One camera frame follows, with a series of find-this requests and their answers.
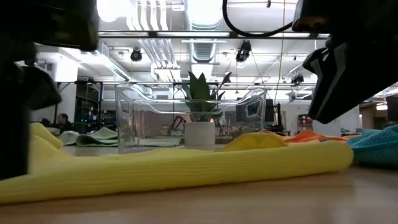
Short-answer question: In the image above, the black computer monitor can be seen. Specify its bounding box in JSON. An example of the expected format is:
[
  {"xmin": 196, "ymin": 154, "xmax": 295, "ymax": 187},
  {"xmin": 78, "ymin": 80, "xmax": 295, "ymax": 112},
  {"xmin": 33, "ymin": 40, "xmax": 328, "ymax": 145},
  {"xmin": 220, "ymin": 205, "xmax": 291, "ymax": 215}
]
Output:
[
  {"xmin": 385, "ymin": 95, "xmax": 398, "ymax": 123},
  {"xmin": 235, "ymin": 96, "xmax": 264, "ymax": 123}
]

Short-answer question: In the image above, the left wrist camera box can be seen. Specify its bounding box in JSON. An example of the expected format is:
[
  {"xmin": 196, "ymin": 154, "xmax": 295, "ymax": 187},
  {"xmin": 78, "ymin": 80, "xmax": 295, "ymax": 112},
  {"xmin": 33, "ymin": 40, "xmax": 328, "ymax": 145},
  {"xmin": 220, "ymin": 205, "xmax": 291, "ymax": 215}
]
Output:
[{"xmin": 0, "ymin": 0, "xmax": 101, "ymax": 53}]

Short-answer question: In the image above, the clear plastic bin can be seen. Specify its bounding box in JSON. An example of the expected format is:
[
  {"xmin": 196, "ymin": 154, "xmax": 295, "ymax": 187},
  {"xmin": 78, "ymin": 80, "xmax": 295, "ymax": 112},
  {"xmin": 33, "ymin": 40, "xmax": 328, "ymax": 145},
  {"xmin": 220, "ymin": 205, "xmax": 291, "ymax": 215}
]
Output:
[{"xmin": 114, "ymin": 82, "xmax": 268, "ymax": 156}]

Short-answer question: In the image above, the white red machine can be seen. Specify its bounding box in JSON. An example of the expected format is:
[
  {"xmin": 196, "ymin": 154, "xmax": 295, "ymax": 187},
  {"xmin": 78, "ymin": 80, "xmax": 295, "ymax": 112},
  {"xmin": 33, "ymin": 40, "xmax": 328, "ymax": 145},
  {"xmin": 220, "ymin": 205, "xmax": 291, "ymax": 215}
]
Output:
[{"xmin": 297, "ymin": 114, "xmax": 314, "ymax": 133}]

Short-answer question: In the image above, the black overhead frame beam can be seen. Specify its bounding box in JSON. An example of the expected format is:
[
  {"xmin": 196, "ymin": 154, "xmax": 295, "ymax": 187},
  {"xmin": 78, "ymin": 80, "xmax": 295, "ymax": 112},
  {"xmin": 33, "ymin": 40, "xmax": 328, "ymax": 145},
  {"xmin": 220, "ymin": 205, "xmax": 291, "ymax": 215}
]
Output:
[{"xmin": 98, "ymin": 30, "xmax": 330, "ymax": 40}]

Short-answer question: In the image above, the person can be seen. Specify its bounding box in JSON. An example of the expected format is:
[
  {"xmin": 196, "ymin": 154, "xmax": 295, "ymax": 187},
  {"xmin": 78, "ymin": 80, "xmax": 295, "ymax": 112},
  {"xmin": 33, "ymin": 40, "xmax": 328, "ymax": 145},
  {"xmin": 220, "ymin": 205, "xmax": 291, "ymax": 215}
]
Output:
[{"xmin": 57, "ymin": 113, "xmax": 75, "ymax": 132}]

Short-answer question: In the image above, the black equipment stand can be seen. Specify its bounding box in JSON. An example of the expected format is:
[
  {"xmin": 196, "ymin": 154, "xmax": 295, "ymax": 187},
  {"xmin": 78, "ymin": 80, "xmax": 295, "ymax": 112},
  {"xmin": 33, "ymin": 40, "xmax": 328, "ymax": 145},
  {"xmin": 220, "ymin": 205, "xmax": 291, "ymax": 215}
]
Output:
[{"xmin": 264, "ymin": 98, "xmax": 282, "ymax": 132}]

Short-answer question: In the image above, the teal microfiber towel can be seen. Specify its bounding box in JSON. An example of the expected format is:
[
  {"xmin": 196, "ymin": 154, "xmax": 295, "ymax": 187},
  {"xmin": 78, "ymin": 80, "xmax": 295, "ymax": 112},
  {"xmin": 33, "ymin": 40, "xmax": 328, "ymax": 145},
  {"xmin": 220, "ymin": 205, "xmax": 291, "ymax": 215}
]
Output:
[{"xmin": 346, "ymin": 124, "xmax": 398, "ymax": 169}]

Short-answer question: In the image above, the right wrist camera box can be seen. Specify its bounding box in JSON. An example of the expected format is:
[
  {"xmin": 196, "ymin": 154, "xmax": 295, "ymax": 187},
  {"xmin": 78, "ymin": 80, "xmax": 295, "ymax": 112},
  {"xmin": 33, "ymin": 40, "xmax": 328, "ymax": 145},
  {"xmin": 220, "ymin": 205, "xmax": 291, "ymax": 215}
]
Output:
[{"xmin": 291, "ymin": 0, "xmax": 398, "ymax": 34}]

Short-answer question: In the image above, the light green microfiber towel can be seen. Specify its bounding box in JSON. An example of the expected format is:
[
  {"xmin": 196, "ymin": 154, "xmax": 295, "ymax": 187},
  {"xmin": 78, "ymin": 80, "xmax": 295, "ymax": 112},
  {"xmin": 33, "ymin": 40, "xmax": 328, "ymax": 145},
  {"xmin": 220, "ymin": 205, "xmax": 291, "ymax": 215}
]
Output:
[{"xmin": 58, "ymin": 126, "xmax": 182, "ymax": 148}]

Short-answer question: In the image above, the orange microfiber towel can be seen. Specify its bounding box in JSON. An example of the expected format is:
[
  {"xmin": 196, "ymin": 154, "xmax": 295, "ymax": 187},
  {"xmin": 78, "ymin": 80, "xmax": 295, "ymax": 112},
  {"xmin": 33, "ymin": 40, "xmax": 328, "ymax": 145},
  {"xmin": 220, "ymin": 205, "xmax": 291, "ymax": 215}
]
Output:
[{"xmin": 266, "ymin": 129, "xmax": 361, "ymax": 144}]

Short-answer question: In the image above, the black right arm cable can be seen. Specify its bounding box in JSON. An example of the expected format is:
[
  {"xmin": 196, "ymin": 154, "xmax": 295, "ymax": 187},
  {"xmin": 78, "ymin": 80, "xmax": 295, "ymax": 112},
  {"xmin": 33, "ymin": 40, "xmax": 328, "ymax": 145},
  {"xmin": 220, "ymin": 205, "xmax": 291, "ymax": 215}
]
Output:
[{"xmin": 221, "ymin": 0, "xmax": 295, "ymax": 39}]

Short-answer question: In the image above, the white plant pot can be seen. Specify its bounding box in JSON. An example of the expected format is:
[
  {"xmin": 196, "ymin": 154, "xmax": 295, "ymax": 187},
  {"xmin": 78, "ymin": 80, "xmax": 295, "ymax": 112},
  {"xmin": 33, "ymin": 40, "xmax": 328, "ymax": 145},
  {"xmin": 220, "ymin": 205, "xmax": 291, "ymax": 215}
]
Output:
[{"xmin": 184, "ymin": 121, "xmax": 216, "ymax": 147}]

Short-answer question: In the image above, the black shelving rack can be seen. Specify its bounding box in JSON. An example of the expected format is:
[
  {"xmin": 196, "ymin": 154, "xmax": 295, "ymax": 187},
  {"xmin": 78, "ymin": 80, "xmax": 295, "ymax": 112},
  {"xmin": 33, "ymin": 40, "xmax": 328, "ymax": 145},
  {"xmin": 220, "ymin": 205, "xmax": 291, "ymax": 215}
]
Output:
[{"xmin": 53, "ymin": 80, "xmax": 104, "ymax": 126}]

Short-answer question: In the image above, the green potted plant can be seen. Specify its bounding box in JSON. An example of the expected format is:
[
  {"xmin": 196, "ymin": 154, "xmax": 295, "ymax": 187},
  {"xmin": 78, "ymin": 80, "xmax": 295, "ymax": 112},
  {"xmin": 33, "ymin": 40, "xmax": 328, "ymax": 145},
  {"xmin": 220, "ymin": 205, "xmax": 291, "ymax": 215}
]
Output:
[{"xmin": 181, "ymin": 70, "xmax": 233, "ymax": 123}]

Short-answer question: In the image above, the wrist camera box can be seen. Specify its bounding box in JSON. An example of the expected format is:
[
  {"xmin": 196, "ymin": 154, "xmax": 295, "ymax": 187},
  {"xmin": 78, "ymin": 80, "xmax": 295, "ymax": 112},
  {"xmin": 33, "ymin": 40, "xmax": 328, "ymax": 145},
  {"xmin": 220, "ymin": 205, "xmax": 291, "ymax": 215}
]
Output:
[
  {"xmin": 0, "ymin": 0, "xmax": 101, "ymax": 53},
  {"xmin": 291, "ymin": 0, "xmax": 398, "ymax": 34}
]

